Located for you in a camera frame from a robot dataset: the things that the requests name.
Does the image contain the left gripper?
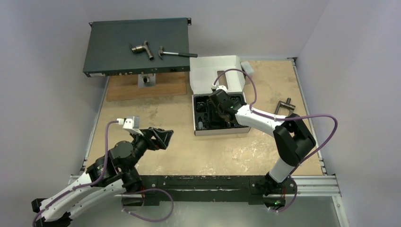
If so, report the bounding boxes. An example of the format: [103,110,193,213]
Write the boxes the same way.
[125,126,173,171]

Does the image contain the white hair clipper kit box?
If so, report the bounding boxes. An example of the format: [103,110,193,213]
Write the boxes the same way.
[189,55,251,137]

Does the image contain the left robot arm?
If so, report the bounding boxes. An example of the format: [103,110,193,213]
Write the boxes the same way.
[32,127,174,227]

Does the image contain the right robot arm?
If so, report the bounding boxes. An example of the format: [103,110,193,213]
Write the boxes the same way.
[209,89,316,192]

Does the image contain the black plastic insert tray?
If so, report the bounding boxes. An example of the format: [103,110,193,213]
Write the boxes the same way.
[192,94,250,136]

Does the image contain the white foam block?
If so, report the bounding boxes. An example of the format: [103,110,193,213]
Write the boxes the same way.
[240,61,254,78]

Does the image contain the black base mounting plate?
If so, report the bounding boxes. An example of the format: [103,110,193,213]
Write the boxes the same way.
[122,175,296,208]

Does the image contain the metal clamp tool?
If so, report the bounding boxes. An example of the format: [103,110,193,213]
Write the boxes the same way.
[274,97,296,116]

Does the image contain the wooden board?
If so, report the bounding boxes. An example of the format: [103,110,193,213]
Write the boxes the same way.
[106,72,189,102]

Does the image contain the small claw hammer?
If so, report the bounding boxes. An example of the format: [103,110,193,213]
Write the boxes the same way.
[158,46,198,59]

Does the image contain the metal pipe tee fitting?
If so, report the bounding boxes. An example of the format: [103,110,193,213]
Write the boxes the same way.
[130,40,154,61]

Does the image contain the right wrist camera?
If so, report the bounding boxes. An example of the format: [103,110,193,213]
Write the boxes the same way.
[211,85,227,92]

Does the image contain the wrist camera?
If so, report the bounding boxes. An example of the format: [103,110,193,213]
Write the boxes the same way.
[116,116,139,131]
[211,85,227,92]

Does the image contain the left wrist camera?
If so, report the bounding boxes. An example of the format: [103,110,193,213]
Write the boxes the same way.
[116,116,139,131]

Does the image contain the small metal bracket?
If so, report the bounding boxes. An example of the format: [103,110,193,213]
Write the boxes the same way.
[138,73,156,87]

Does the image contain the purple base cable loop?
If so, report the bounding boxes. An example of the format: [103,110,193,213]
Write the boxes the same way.
[121,188,174,222]

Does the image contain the dark rack-mount equipment case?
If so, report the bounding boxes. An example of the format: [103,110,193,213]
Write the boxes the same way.
[83,17,192,77]

